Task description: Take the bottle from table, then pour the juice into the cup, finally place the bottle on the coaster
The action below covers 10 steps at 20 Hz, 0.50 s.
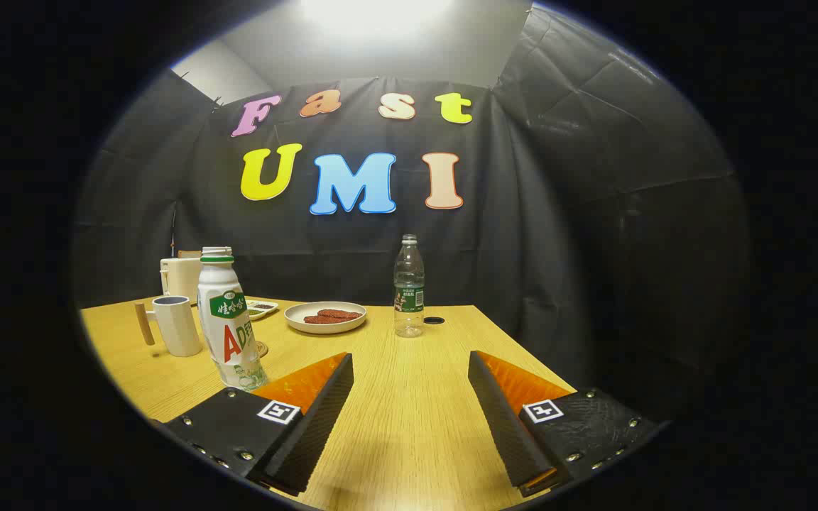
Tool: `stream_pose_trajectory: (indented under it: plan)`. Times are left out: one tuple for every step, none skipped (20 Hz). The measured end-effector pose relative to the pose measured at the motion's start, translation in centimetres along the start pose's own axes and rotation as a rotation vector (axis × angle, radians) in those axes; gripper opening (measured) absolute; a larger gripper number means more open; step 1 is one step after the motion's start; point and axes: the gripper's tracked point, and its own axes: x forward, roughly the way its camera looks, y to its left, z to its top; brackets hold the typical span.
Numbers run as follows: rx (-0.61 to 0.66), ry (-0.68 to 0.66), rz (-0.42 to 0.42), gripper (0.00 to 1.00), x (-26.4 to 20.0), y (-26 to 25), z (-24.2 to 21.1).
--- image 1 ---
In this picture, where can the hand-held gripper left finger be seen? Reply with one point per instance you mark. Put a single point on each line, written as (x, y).
(317, 433)

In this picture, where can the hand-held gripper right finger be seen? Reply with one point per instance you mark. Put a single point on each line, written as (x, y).
(505, 433)

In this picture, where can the round cork coaster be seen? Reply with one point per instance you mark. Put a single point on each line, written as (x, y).
(263, 349)

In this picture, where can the white juice bottle green label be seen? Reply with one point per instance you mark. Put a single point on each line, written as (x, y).
(228, 333)

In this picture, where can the clear plastic water bottle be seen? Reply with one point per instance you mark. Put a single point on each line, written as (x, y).
(409, 284)

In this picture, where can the wooden table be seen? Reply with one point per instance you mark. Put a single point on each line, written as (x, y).
(409, 397)

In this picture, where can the red sausage slice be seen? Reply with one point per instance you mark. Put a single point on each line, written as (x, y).
(320, 320)
(341, 313)

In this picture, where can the white round plate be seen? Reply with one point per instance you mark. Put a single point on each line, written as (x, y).
(295, 316)

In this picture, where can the white divided bean dish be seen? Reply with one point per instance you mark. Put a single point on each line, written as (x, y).
(264, 307)

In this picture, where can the cream toaster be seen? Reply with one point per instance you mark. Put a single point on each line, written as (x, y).
(182, 278)

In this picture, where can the brown toast slice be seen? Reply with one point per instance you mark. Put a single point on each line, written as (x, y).
(189, 253)

